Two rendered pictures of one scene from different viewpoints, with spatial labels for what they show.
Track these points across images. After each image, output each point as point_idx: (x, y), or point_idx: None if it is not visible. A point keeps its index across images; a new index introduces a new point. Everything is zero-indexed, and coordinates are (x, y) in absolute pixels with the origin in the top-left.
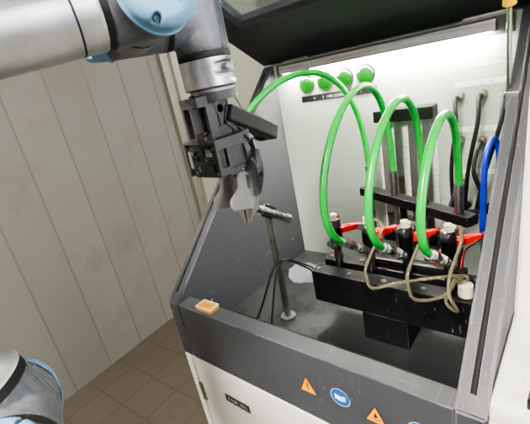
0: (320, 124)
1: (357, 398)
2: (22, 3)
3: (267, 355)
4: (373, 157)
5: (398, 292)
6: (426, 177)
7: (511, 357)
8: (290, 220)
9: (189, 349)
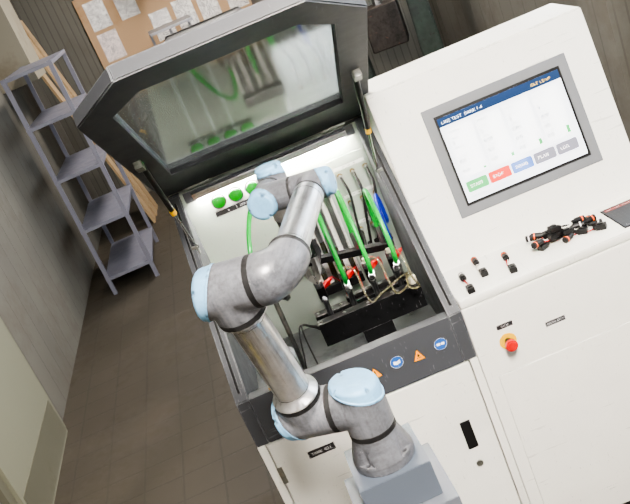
0: (239, 228)
1: (405, 353)
2: (318, 200)
3: None
4: (353, 223)
5: (380, 302)
6: (383, 223)
7: (451, 287)
8: (290, 297)
9: (263, 439)
